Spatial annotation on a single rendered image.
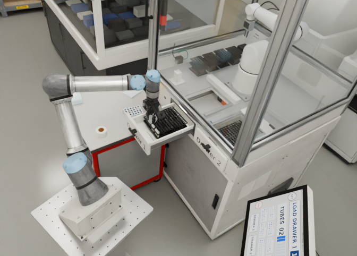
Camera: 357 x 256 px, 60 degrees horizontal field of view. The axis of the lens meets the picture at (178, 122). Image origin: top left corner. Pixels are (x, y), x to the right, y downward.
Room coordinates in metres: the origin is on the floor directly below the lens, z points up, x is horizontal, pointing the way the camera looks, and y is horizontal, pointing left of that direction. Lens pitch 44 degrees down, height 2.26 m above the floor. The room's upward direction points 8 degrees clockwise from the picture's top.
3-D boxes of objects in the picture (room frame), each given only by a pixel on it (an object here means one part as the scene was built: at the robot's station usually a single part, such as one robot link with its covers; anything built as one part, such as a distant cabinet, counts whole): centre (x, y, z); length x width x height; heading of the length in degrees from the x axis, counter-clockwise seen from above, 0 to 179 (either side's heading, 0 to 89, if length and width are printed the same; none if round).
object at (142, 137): (1.30, 0.24, 0.87); 0.29 x 0.02 x 0.11; 39
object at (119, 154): (1.63, 0.48, 0.38); 0.62 x 0.58 x 0.76; 39
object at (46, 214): (0.81, 0.38, 0.70); 0.45 x 0.44 x 0.12; 145
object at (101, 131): (1.36, 0.48, 0.78); 0.07 x 0.07 x 0.04
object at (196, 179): (1.76, -0.42, 0.40); 1.03 x 0.95 x 0.80; 39
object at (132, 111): (1.58, 0.32, 0.78); 0.12 x 0.08 x 0.04; 121
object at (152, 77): (1.36, 0.17, 1.24); 0.09 x 0.08 x 0.11; 109
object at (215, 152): (1.25, -0.21, 0.87); 0.29 x 0.02 x 0.11; 39
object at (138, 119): (1.43, 0.08, 0.86); 0.40 x 0.26 x 0.06; 129
